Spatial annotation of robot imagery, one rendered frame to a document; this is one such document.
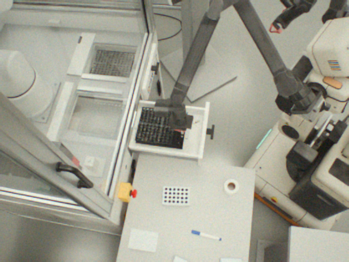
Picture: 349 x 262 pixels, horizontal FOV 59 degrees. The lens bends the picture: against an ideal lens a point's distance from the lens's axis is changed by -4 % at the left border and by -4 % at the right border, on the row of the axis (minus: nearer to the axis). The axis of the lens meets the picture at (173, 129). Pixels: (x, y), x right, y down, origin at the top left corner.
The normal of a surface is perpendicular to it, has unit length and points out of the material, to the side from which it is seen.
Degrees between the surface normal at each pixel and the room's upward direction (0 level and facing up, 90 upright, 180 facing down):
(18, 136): 90
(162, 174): 0
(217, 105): 0
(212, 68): 3
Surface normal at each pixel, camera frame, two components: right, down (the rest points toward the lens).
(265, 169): -0.05, -0.42
